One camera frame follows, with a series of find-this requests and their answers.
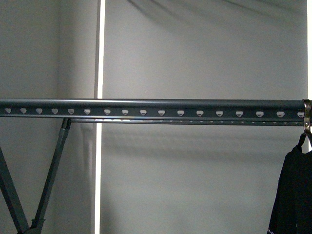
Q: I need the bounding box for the grey clothes drying rack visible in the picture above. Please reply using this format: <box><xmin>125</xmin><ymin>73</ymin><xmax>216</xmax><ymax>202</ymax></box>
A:
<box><xmin>0</xmin><ymin>98</ymin><xmax>304</xmax><ymax>234</ymax></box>

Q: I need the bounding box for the black t-shirt large printed logo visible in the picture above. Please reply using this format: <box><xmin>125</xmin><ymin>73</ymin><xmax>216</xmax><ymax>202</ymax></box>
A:
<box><xmin>267</xmin><ymin>134</ymin><xmax>312</xmax><ymax>234</ymax></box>

